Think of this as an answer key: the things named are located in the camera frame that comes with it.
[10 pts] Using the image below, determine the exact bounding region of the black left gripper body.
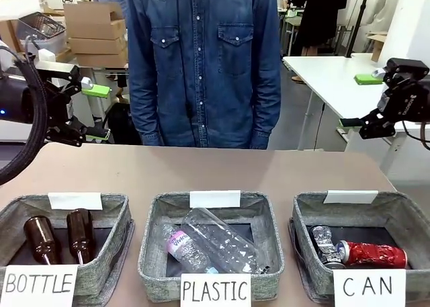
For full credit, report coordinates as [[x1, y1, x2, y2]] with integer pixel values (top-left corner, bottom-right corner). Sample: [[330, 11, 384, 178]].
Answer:
[[0, 75, 74, 130]]

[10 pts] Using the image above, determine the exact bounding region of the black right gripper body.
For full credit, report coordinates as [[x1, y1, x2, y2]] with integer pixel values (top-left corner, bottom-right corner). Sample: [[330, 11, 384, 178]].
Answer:
[[376, 80, 430, 123]]

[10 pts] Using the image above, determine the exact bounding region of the brown glass bottle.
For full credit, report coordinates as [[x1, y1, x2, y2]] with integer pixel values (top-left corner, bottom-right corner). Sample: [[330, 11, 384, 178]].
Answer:
[[66, 208, 96, 265], [23, 216, 63, 266]]

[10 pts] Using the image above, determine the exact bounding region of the crushed silver can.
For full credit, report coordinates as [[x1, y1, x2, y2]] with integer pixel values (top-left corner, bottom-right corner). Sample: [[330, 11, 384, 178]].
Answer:
[[308, 224, 345, 269]]

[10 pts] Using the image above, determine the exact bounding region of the crushed red can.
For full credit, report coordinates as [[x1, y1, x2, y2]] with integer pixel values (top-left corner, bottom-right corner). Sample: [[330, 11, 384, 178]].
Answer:
[[334, 239, 409, 268]]

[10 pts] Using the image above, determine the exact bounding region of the small pink-label plastic bottle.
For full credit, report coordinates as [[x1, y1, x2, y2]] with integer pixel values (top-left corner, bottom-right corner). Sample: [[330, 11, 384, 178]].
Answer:
[[163, 223, 221, 275]]

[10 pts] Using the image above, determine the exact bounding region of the large clear plastic bottle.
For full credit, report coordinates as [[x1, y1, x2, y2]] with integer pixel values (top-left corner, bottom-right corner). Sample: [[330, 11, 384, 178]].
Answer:
[[181, 207, 269, 274]]

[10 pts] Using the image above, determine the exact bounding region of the person's right forearm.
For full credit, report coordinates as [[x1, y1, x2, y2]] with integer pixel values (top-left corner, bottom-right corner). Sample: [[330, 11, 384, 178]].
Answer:
[[129, 75, 164, 146]]

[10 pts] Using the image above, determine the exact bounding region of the person's left forearm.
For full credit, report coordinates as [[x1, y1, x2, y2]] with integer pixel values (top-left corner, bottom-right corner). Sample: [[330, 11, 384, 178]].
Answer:
[[250, 75, 282, 150]]

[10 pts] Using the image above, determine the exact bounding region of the folded white CAN label card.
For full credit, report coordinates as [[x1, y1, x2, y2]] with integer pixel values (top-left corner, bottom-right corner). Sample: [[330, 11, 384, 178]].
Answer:
[[322, 189, 380, 206]]

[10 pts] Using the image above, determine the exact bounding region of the grey fabric bottle basket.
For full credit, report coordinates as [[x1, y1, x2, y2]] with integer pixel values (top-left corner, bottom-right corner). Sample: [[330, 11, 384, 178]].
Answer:
[[0, 192, 135, 306]]

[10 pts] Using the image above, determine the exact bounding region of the grey fabric can basket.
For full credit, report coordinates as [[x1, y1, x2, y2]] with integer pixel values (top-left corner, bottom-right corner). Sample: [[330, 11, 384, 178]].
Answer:
[[288, 191, 430, 304]]

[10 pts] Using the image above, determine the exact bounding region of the grey fabric plastic basket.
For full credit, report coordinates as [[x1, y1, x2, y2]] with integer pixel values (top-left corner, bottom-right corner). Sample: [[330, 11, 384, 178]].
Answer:
[[138, 191, 285, 303]]

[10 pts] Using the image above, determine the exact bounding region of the white CAN label sign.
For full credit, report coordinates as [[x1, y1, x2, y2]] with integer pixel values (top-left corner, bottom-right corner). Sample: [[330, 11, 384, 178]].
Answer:
[[333, 269, 406, 307]]

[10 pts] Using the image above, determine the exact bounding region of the closed cardboard box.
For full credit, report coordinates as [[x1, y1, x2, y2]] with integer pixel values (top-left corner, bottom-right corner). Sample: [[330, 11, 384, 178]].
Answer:
[[74, 53, 129, 69], [68, 36, 128, 56]]

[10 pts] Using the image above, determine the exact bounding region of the leaning cardboard sheet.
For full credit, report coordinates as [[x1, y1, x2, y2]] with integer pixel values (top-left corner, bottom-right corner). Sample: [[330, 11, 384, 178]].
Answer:
[[367, 32, 390, 63]]

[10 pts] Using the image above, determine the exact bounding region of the black bag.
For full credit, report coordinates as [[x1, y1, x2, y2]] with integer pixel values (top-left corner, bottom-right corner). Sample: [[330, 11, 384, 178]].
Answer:
[[103, 101, 142, 145]]

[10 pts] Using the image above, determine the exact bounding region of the white office desk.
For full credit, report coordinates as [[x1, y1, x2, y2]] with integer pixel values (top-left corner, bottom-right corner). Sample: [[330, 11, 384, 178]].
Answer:
[[282, 53, 430, 173]]

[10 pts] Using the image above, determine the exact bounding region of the black tripod pole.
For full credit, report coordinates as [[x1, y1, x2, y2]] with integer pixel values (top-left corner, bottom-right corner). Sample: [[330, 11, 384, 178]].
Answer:
[[345, 0, 368, 58]]

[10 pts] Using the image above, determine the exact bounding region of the open cardboard box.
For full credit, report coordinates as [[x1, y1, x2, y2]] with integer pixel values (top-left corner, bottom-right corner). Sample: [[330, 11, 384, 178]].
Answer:
[[62, 1, 127, 41]]

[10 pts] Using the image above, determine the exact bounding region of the folded white BOTTLE label card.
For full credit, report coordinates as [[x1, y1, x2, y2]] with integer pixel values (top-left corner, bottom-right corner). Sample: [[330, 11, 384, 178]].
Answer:
[[48, 191, 103, 211]]

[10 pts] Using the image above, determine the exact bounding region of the person in white coat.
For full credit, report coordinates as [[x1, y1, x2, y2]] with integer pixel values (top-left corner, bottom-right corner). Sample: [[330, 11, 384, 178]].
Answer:
[[364, 0, 404, 36]]

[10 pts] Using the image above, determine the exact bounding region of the person in black coat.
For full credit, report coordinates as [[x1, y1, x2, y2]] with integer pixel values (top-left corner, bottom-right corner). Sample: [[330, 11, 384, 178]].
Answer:
[[288, 0, 349, 56]]

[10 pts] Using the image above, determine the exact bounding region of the bin with metal mesh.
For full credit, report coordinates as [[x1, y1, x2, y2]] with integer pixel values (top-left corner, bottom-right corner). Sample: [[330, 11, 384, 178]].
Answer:
[[15, 13, 67, 48]]

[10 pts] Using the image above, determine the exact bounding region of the green table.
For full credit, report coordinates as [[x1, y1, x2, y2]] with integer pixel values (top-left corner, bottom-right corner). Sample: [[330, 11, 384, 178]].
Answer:
[[278, 6, 305, 54]]

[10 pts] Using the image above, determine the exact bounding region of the white foam block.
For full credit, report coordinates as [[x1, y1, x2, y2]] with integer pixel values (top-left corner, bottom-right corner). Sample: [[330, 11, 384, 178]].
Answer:
[[0, 0, 42, 21]]

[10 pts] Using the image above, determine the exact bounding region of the person's denim shirt torso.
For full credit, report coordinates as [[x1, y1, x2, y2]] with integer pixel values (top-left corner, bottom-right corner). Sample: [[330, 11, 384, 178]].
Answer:
[[126, 0, 283, 150]]

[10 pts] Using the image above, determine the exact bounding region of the white BOTTLE label sign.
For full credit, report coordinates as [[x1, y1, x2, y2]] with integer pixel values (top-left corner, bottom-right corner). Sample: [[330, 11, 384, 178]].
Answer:
[[0, 265, 79, 307]]

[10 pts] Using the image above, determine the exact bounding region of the folded white PLASTIC label card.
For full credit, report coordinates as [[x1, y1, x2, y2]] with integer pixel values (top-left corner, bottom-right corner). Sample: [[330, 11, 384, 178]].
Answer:
[[189, 190, 242, 209]]

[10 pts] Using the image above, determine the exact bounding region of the white PLASTIC label sign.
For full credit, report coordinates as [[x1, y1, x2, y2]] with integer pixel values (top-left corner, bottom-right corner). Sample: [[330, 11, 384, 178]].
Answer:
[[180, 272, 253, 307]]

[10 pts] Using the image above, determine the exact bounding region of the black braided cable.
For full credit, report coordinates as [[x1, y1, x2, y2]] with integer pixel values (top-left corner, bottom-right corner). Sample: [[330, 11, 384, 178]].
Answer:
[[0, 56, 48, 187]]

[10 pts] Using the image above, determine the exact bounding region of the thin black cable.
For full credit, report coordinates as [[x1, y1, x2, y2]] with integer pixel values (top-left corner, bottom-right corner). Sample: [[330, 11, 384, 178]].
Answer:
[[402, 120, 430, 150]]

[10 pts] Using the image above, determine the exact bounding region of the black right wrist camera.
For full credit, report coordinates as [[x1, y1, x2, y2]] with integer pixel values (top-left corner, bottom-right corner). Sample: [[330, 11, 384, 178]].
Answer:
[[386, 58, 430, 83]]

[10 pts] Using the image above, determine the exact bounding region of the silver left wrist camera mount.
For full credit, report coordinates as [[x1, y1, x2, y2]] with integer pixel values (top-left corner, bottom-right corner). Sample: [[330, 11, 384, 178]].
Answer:
[[33, 48, 82, 83]]

